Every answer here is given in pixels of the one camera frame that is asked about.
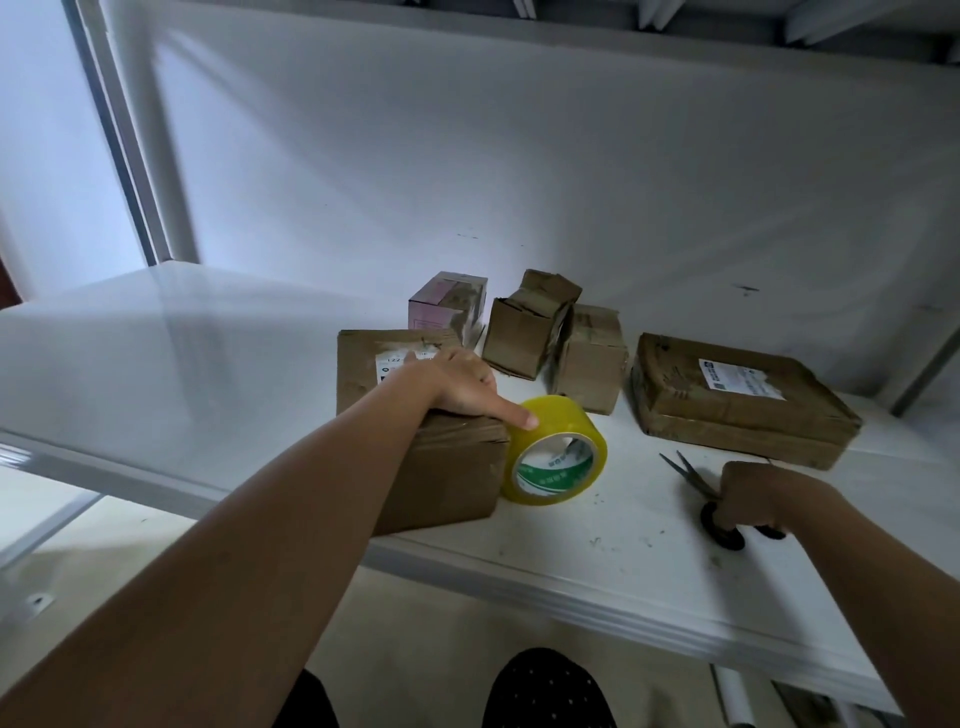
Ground long cardboard box white label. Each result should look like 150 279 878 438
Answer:
334 327 513 539

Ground corrugated cardboard box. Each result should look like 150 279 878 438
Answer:
480 267 585 383

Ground person's left forearm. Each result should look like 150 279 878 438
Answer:
0 375 452 728

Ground pink carton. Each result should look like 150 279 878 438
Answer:
406 270 491 344

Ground person's right forearm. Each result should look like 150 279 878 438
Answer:
802 487 960 728

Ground person's right hand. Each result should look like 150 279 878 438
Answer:
711 459 842 537

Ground black handled scissors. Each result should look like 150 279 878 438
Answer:
658 448 789 554

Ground person's left hand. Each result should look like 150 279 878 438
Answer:
393 346 542 434

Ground yellow tape roll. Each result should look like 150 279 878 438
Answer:
499 393 611 507

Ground white tube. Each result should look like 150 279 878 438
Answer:
711 664 758 728

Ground white metal shelf rack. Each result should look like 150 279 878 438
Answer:
0 0 960 728

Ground small cardboard box red label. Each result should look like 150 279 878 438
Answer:
550 303 632 417

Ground person's black trousers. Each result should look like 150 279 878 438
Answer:
270 645 620 728

